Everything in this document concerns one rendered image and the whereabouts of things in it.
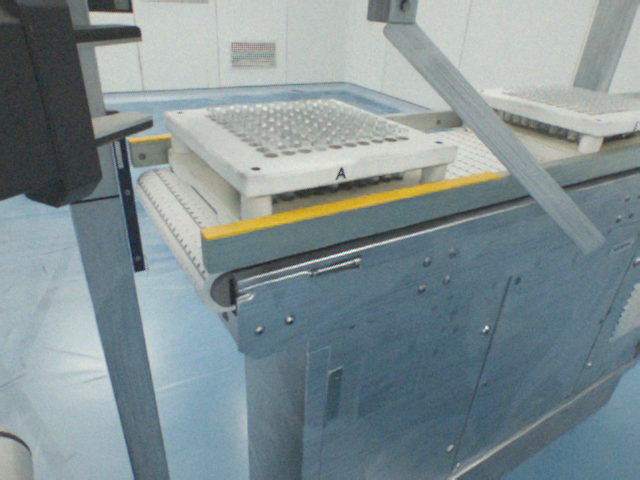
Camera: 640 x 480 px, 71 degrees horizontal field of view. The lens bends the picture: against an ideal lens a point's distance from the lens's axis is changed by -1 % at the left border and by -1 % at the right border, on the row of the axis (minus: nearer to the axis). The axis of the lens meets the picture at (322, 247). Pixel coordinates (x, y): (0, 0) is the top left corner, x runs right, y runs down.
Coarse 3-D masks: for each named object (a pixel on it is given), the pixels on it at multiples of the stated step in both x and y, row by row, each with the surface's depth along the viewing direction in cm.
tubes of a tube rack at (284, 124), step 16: (240, 112) 51; (256, 112) 52; (272, 112) 54; (288, 112) 53; (304, 112) 55; (320, 112) 54; (336, 112) 55; (256, 128) 47; (272, 128) 47; (288, 128) 47; (304, 128) 47; (320, 128) 48; (336, 128) 48; (352, 128) 48; (368, 128) 49; (384, 128) 49
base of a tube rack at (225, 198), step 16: (176, 160) 54; (192, 160) 53; (192, 176) 50; (208, 176) 49; (416, 176) 52; (208, 192) 46; (224, 192) 45; (336, 192) 47; (352, 192) 47; (368, 192) 47; (224, 208) 43; (240, 208) 42; (272, 208) 43; (288, 208) 43; (224, 224) 43
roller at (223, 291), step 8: (232, 272) 39; (216, 280) 39; (224, 280) 38; (216, 288) 38; (224, 288) 39; (232, 288) 39; (216, 296) 39; (224, 296) 39; (232, 296) 40; (224, 304) 40; (232, 304) 40
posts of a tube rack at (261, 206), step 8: (176, 136) 54; (176, 144) 54; (184, 144) 54; (176, 152) 55; (184, 152) 55; (192, 152) 56; (424, 168) 50; (432, 168) 49; (440, 168) 49; (424, 176) 50; (432, 176) 49; (440, 176) 49; (248, 200) 38; (256, 200) 38; (264, 200) 39; (248, 208) 39; (256, 208) 39; (264, 208) 39; (248, 216) 39; (256, 216) 39
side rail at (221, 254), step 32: (576, 160) 58; (608, 160) 62; (448, 192) 47; (480, 192) 50; (512, 192) 53; (288, 224) 38; (320, 224) 40; (352, 224) 42; (384, 224) 44; (224, 256) 36; (256, 256) 38
